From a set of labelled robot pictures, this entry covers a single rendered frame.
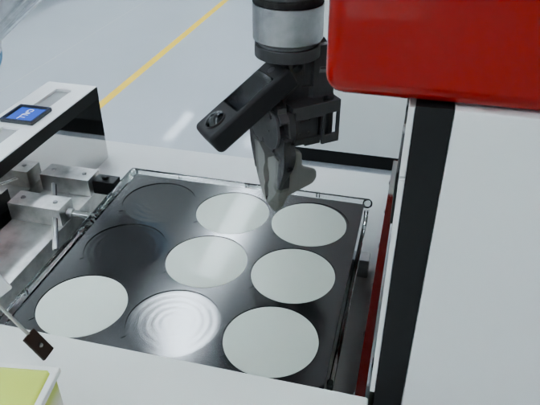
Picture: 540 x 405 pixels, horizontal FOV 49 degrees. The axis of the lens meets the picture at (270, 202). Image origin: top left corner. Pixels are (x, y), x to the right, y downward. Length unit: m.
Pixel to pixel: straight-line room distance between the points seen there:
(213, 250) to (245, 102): 0.21
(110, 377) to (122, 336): 0.13
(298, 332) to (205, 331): 0.10
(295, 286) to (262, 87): 0.23
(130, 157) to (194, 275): 0.47
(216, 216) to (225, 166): 0.29
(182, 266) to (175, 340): 0.12
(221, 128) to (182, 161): 0.49
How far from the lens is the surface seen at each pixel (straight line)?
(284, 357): 0.62
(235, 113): 0.64
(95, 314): 0.69
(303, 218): 0.81
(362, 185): 1.04
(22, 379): 0.46
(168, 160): 1.12
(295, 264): 0.73
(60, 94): 1.09
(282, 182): 0.69
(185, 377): 0.52
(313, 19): 0.63
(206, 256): 0.74
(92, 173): 0.93
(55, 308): 0.71
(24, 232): 0.88
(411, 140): 0.36
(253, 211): 0.82
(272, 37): 0.63
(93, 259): 0.77
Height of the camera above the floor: 1.36
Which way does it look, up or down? 33 degrees down
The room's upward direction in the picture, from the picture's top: straight up
